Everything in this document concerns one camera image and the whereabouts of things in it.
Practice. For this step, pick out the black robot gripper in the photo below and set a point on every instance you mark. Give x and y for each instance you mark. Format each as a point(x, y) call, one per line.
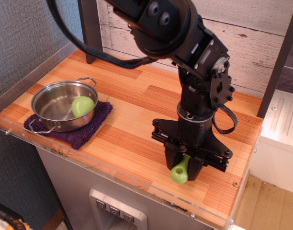
point(194, 138)

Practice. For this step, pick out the green handled grey spatula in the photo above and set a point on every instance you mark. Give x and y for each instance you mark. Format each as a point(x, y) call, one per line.
point(179, 173)

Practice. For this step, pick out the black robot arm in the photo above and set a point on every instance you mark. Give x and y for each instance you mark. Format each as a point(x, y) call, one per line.
point(173, 29)

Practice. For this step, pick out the orange object at corner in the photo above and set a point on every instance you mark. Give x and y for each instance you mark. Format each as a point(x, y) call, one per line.
point(17, 225)

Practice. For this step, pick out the silver dispenser panel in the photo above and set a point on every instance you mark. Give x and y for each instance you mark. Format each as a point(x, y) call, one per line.
point(112, 214)

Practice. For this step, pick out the white toy sink unit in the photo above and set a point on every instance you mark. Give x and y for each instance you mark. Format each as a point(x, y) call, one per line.
point(272, 160)

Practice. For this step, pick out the clear acrylic table guard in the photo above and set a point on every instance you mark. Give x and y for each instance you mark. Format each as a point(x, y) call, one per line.
point(122, 155)

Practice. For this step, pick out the purple cloth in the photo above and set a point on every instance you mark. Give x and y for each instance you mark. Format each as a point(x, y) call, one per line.
point(79, 137)

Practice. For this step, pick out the grey toy fridge cabinet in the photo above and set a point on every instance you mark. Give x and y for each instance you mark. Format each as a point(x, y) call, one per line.
point(72, 183)

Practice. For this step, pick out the green toy pear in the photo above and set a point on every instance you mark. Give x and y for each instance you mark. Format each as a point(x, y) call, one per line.
point(82, 105)

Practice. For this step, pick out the stainless steel pot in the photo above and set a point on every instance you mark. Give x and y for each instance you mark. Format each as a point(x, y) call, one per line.
point(52, 106)

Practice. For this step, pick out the dark right shelf post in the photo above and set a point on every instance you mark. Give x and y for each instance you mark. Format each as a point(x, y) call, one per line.
point(277, 70)

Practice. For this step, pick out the dark shelf post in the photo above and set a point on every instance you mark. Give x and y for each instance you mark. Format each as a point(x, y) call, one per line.
point(90, 23)
point(277, 70)

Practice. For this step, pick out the dark left shelf post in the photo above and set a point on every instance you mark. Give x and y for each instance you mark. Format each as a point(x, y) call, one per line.
point(90, 23)

